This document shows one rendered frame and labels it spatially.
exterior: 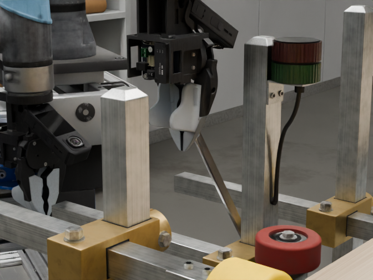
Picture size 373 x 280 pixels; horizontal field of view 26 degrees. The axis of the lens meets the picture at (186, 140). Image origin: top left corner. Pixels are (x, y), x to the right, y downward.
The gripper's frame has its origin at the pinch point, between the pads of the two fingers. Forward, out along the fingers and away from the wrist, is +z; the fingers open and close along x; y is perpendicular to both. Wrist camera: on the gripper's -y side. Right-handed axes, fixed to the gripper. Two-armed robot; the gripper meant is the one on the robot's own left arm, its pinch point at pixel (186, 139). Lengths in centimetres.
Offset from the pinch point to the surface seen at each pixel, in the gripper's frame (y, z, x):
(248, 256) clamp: -0.3, 13.6, 9.7
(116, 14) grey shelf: -208, 11, -215
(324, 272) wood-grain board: 4.2, 10.6, 23.0
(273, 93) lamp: -4.6, -6.6, 10.1
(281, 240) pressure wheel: -0.3, 10.3, 14.5
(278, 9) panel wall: -434, 27, -268
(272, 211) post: -5.7, 9.2, 9.5
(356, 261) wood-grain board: -0.9, 10.6, 24.2
